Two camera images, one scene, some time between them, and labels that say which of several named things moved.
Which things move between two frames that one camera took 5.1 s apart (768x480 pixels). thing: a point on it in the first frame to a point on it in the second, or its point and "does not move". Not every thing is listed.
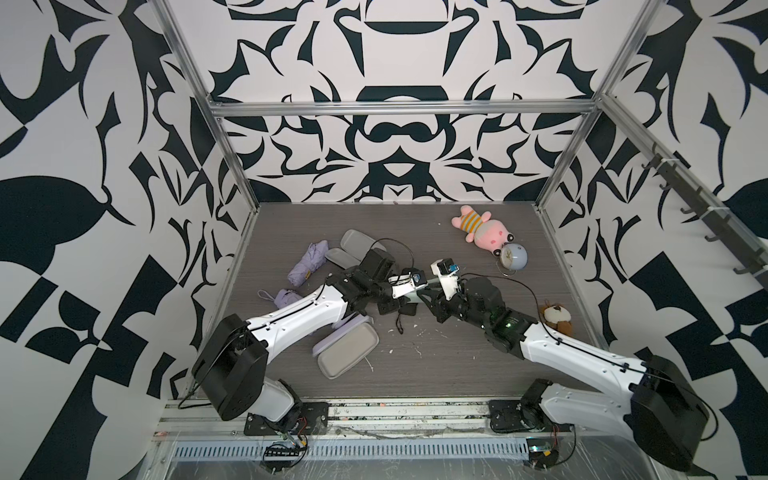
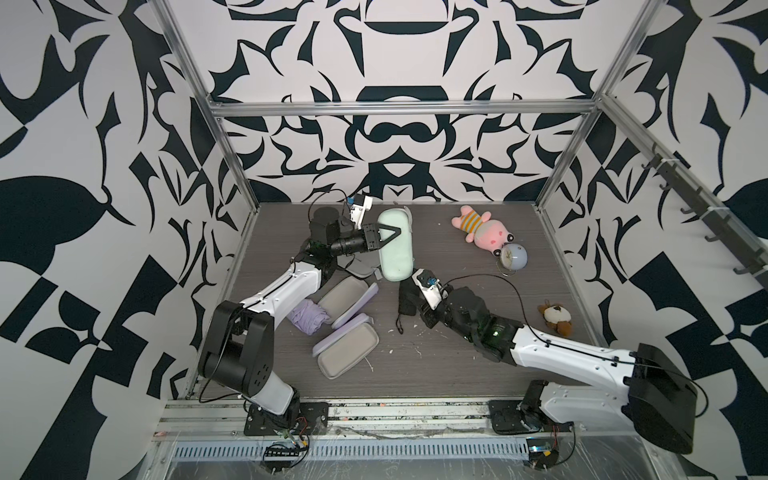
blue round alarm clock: [513, 258] does not move
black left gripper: [390, 307] to [369, 239]
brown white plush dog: [557, 316] does not move
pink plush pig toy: [487, 234] does not move
